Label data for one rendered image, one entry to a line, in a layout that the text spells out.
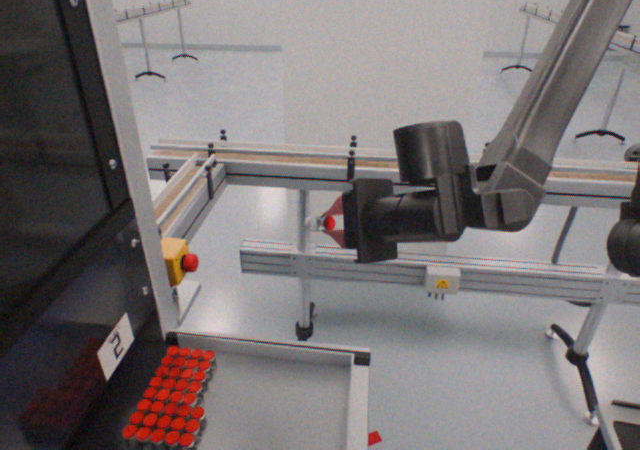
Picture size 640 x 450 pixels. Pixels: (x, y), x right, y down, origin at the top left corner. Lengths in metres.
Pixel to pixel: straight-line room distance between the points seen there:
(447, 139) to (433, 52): 1.52
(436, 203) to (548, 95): 0.18
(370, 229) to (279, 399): 0.41
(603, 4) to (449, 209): 0.30
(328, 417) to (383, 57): 1.52
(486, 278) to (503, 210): 1.30
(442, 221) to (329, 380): 0.47
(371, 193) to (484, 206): 0.14
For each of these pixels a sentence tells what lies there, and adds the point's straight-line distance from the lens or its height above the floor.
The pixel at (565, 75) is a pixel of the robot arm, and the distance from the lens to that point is 0.57.
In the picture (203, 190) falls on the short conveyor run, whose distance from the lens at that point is 1.35.
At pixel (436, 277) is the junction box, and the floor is 0.53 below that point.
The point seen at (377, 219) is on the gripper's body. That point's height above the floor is 1.29.
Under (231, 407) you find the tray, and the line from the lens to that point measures 0.82.
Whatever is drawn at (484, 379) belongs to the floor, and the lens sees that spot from 2.10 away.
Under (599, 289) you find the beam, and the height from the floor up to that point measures 0.50.
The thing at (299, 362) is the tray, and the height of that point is 0.88.
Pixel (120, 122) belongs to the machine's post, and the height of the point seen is 1.33.
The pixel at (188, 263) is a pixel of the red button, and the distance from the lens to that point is 0.92.
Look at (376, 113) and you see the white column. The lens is 2.04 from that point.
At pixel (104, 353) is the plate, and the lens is 0.74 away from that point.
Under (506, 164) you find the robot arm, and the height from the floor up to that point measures 1.36.
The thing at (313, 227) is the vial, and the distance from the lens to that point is 0.61.
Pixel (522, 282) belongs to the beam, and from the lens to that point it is 1.81.
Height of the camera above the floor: 1.54
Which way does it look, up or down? 30 degrees down
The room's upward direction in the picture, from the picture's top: straight up
